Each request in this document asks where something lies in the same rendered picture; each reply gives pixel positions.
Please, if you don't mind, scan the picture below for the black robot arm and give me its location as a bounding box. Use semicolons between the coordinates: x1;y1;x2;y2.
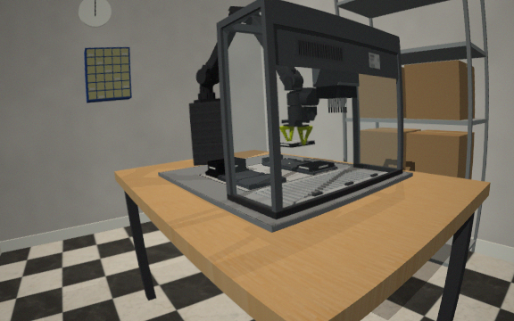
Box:
194;6;243;103

